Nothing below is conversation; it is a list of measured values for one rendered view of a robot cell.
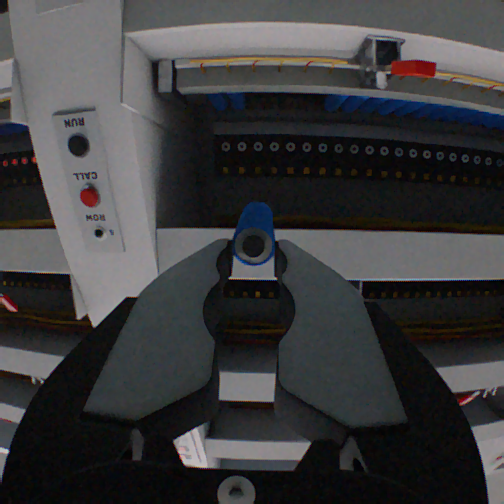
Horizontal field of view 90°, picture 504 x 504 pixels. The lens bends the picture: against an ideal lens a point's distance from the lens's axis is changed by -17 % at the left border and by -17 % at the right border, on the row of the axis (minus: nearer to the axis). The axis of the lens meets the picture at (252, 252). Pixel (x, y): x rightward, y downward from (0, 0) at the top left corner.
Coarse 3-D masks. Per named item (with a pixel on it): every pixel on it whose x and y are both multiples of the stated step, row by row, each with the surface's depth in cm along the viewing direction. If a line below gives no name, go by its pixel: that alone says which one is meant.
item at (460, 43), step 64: (128, 0) 17; (192, 0) 16; (256, 0) 16; (320, 0) 16; (384, 0) 16; (448, 0) 15; (128, 64) 18; (448, 64) 20; (256, 128) 36; (320, 128) 36; (384, 128) 35
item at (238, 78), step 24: (192, 72) 23; (216, 72) 23; (240, 72) 22; (264, 72) 22; (288, 72) 22; (312, 72) 22; (336, 72) 22; (384, 96) 23; (408, 96) 23; (432, 96) 22; (456, 96) 22; (480, 96) 22
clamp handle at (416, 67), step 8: (392, 64) 16; (400, 64) 15; (408, 64) 14; (416, 64) 13; (424, 64) 13; (432, 64) 13; (376, 72) 19; (384, 72) 19; (392, 72) 16; (400, 72) 15; (408, 72) 14; (416, 72) 13; (424, 72) 13; (432, 72) 13; (376, 80) 19; (384, 80) 19
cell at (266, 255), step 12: (252, 204) 17; (264, 204) 18; (252, 216) 14; (264, 216) 14; (240, 228) 12; (252, 228) 12; (264, 228) 12; (240, 240) 12; (252, 240) 12; (264, 240) 12; (240, 252) 12; (252, 252) 12; (264, 252) 12; (252, 264) 13
